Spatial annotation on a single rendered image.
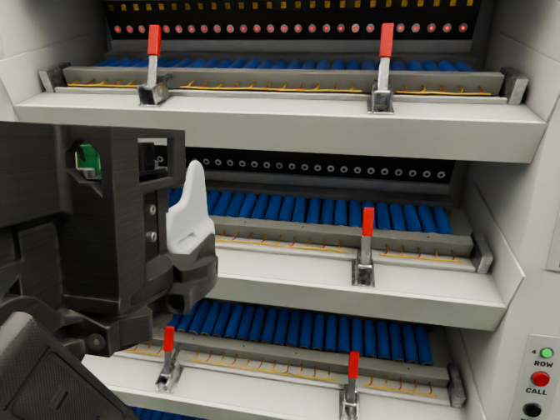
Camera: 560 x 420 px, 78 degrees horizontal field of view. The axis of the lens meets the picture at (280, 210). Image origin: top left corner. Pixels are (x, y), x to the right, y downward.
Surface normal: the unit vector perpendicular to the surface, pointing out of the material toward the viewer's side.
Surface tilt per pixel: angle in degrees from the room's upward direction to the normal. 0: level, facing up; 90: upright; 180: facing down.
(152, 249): 90
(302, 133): 112
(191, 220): 90
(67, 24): 90
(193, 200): 90
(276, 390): 22
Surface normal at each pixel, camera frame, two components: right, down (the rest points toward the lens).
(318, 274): -0.03, -0.81
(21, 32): 0.99, 0.07
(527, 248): -0.17, 0.23
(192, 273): 0.69, 0.18
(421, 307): -0.17, 0.58
